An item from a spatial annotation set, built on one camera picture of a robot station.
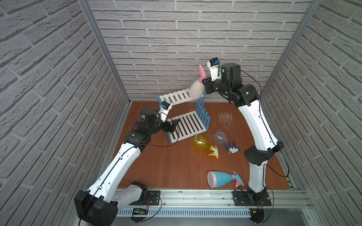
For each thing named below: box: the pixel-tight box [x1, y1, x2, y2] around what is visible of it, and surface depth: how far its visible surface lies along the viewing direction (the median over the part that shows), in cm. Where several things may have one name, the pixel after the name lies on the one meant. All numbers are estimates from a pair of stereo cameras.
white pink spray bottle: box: [189, 64, 207, 100], surface depth 74 cm
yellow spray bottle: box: [192, 134, 220, 159], surface depth 92 cm
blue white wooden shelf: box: [157, 88, 211, 145], surface depth 99 cm
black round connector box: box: [248, 208, 265, 224], surface depth 71 cm
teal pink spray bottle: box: [206, 170, 245, 189], surface depth 79 cm
